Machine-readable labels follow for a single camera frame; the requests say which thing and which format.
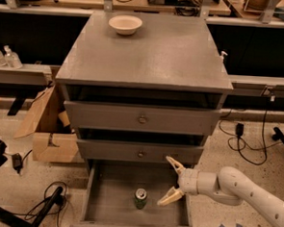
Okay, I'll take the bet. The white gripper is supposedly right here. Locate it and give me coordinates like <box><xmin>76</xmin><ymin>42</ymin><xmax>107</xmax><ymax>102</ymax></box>
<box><xmin>157</xmin><ymin>156</ymin><xmax>198</xmax><ymax>207</ymax></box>

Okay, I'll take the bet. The green soda can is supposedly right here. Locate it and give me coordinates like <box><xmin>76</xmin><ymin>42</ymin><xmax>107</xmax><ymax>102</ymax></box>
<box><xmin>134</xmin><ymin>189</ymin><xmax>147</xmax><ymax>210</ymax></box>

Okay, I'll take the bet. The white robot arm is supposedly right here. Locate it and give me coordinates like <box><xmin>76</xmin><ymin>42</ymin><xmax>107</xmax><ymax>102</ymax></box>
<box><xmin>157</xmin><ymin>156</ymin><xmax>284</xmax><ymax>227</ymax></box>

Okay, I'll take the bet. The grey open bottom drawer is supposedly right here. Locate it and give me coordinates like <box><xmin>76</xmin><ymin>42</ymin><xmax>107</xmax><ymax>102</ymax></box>
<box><xmin>70</xmin><ymin>162</ymin><xmax>193</xmax><ymax>227</ymax></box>

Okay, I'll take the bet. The grey wooden drawer cabinet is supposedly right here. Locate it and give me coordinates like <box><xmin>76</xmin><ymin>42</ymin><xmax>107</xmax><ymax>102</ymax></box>
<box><xmin>45</xmin><ymin>8</ymin><xmax>239</xmax><ymax>227</ymax></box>

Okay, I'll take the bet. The grey middle drawer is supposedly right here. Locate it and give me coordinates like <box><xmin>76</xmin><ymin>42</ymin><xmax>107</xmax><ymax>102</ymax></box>
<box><xmin>77</xmin><ymin>139</ymin><xmax>203</xmax><ymax>164</ymax></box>

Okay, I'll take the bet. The grey top drawer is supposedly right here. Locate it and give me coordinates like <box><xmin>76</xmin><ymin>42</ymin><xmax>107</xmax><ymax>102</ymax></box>
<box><xmin>65</xmin><ymin>101</ymin><xmax>220</xmax><ymax>136</ymax></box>

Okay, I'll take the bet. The open cardboard box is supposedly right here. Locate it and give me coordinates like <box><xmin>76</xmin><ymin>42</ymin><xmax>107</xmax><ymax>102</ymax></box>
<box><xmin>11</xmin><ymin>63</ymin><xmax>90</xmax><ymax>165</ymax></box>

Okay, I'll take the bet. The white pump bottle behind cabinet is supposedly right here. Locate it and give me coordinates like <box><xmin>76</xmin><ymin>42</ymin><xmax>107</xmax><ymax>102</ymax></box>
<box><xmin>219</xmin><ymin>51</ymin><xmax>227</xmax><ymax>62</ymax></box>

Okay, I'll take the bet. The small black adapter left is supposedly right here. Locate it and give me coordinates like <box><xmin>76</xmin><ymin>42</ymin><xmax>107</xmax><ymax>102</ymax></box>
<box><xmin>12</xmin><ymin>150</ymin><xmax>32</xmax><ymax>174</ymax></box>

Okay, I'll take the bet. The white ceramic bowl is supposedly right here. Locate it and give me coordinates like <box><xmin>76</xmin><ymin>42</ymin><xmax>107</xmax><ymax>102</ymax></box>
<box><xmin>109</xmin><ymin>15</ymin><xmax>142</xmax><ymax>36</ymax></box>

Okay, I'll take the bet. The clear sanitizer pump bottle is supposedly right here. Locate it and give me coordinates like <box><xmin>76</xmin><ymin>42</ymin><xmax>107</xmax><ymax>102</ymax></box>
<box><xmin>4</xmin><ymin>45</ymin><xmax>22</xmax><ymax>69</ymax></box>

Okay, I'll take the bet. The black power adapter with cable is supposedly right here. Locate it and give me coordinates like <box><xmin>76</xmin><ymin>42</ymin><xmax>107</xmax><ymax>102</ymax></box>
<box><xmin>232</xmin><ymin>89</ymin><xmax>284</xmax><ymax>166</ymax></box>

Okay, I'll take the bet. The black stand base with cables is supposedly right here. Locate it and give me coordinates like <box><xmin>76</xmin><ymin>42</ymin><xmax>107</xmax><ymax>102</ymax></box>
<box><xmin>0</xmin><ymin>177</ymin><xmax>68</xmax><ymax>227</ymax></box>

